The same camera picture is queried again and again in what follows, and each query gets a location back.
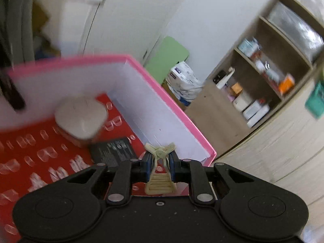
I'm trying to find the black phone battery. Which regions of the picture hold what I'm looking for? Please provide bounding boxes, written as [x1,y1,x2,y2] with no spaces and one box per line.
[88,138,137,167]

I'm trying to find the cream claw hair clip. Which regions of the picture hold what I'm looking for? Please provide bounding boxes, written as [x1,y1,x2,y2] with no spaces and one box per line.
[144,143,177,195]

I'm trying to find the pink cardboard box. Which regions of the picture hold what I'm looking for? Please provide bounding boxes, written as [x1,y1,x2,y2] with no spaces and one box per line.
[1,54,216,166]

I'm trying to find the pink rounded compact case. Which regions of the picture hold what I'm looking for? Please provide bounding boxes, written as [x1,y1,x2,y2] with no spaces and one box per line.
[54,96,109,147]

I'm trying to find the red glasses-pattern box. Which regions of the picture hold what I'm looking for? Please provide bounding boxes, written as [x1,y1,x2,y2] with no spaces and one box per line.
[0,93,191,243]

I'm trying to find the white plastic paper pack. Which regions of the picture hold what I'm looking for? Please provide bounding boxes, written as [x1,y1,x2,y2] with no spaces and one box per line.
[166,62,204,107]

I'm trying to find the light wood wardrobe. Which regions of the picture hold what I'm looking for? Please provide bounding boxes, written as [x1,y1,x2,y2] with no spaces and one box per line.
[215,62,324,233]

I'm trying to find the green folding table board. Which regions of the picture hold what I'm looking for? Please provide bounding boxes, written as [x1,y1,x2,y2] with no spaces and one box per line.
[144,36,190,84]

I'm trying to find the orange cup on shelf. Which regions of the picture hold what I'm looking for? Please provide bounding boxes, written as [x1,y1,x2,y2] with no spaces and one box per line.
[278,74,295,95]

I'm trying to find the white door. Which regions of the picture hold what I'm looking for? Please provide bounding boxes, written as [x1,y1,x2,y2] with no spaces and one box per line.
[60,0,182,62]

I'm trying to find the teal hanging pouch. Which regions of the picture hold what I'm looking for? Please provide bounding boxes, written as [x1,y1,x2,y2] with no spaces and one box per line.
[305,81,324,120]

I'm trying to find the wooden open shelf unit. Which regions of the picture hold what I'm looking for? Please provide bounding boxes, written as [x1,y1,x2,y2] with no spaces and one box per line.
[186,0,323,155]

